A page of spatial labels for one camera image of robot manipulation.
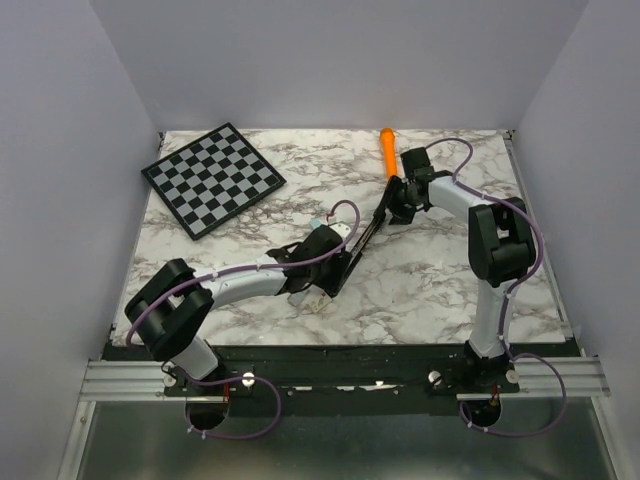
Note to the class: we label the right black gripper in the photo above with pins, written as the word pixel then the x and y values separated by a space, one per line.
pixel 401 216

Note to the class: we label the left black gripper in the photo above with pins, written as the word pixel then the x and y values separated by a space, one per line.
pixel 339 263

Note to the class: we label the black stapler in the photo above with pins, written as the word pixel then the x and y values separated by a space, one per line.
pixel 365 235

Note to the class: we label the white staples box sleeve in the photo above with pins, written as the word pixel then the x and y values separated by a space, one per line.
pixel 317 303

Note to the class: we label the light blue stapler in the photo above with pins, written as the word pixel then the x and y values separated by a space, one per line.
pixel 316 223

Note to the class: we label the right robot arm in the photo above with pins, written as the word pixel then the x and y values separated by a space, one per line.
pixel 501 246

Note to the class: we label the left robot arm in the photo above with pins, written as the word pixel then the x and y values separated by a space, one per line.
pixel 176 300

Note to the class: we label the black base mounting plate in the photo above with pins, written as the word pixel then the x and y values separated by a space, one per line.
pixel 325 381

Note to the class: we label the black grey chessboard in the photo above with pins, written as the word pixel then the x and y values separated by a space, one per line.
pixel 212 179

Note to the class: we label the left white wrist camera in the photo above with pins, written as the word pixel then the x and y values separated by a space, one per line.
pixel 342 229

